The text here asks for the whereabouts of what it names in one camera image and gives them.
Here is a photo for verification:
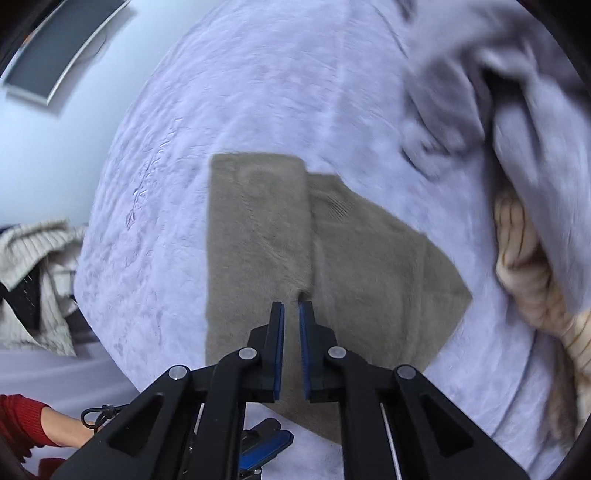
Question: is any wall mounted television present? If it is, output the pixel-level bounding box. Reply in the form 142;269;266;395
4;0;128;105

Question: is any white striped cloth pile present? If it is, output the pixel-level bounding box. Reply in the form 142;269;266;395
1;220;86;357

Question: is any olive knit sweater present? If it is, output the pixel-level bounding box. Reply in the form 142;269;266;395
205;153;472;441

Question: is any red sleeved left forearm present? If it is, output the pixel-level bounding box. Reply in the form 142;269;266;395
0;394;93;462

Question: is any grey knit garment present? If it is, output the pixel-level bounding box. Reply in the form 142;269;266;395
402;1;590;313

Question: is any white embossed bedspread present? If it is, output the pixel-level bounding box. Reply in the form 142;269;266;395
74;1;564;479

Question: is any cream striped garment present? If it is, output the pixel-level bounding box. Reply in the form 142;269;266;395
494;187;590;450

